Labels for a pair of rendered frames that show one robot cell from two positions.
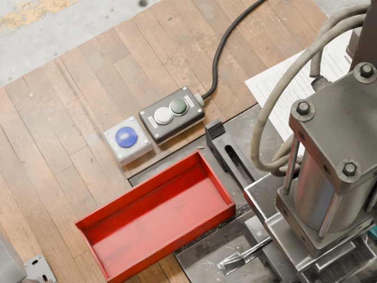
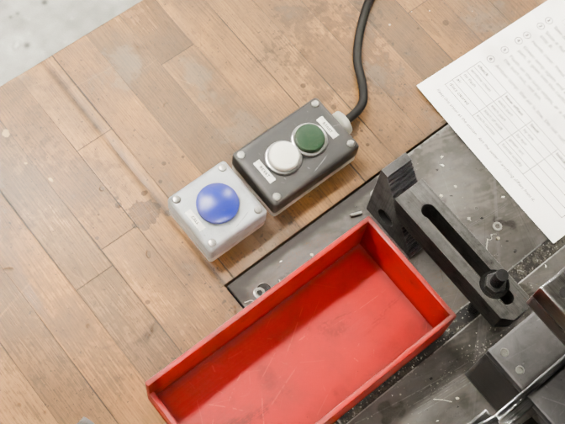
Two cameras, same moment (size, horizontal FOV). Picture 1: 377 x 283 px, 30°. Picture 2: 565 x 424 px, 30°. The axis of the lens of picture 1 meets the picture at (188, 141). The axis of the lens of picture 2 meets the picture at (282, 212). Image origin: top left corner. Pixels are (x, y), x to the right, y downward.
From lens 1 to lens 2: 0.38 m
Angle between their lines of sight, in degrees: 10
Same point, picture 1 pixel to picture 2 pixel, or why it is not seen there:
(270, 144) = (481, 198)
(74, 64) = (86, 71)
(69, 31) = not seen: outside the picture
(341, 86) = not seen: outside the picture
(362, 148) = not seen: outside the picture
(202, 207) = (380, 327)
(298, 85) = (514, 87)
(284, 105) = (494, 124)
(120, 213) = (223, 354)
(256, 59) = (430, 45)
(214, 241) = (411, 391)
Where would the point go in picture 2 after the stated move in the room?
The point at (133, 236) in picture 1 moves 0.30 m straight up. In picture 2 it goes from (255, 396) to (281, 290)
